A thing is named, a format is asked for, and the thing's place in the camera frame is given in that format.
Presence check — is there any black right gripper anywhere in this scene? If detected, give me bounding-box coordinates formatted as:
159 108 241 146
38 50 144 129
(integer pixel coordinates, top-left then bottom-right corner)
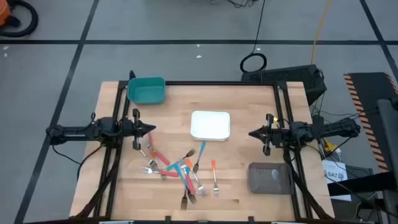
248 113 292 156

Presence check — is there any grey translucent plastic bin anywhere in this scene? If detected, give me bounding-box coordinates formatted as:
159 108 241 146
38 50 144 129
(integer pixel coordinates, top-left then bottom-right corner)
248 162 295 196

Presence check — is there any black cable with coil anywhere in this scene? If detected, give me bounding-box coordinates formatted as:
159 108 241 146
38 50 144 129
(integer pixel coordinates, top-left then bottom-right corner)
239 0 268 74

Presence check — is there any black cable bundle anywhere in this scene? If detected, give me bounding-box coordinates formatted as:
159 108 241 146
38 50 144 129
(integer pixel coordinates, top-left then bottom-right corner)
208 0 259 9

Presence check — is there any black vacuum hose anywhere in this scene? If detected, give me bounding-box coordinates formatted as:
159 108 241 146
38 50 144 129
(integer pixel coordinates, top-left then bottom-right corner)
0 0 39 38

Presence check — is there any black aluminium table frame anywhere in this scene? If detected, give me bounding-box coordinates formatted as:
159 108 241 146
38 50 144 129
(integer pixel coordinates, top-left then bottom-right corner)
70 70 335 222

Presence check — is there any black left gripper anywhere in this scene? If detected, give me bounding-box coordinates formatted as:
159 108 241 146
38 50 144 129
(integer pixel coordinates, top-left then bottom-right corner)
123 108 156 151

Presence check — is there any white plastic bin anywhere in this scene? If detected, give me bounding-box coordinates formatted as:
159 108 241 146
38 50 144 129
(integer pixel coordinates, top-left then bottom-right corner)
190 110 231 142

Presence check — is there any yellow cable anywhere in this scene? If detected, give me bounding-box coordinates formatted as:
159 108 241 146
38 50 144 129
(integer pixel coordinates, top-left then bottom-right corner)
311 0 332 65

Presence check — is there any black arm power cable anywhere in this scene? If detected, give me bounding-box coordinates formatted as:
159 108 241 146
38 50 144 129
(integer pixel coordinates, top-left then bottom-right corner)
49 141 105 183

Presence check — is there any orange vacuum cleaner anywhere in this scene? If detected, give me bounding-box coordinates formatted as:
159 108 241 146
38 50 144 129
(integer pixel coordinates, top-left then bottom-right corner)
0 0 11 27

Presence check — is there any black floor bar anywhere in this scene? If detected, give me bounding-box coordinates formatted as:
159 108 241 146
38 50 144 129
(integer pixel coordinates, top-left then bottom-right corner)
326 172 398 197

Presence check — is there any black platform with hazard stripes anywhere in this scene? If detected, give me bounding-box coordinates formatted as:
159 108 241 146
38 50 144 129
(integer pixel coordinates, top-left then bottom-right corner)
343 72 398 174

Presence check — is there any white paper label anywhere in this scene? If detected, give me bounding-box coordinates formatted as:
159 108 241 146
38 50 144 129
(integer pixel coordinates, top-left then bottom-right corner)
322 159 353 202

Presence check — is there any yellow plug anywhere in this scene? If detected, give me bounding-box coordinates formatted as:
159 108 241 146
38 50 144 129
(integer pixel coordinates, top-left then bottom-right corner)
323 139 338 153

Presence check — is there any teal plastic bin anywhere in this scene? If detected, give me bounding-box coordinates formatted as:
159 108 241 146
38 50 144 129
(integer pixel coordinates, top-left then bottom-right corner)
126 77 167 106

